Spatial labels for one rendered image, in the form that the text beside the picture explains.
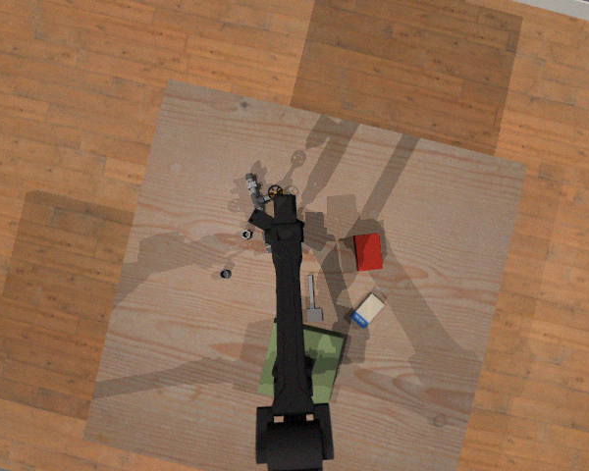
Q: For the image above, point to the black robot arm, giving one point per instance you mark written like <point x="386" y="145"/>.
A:
<point x="299" y="444"/>

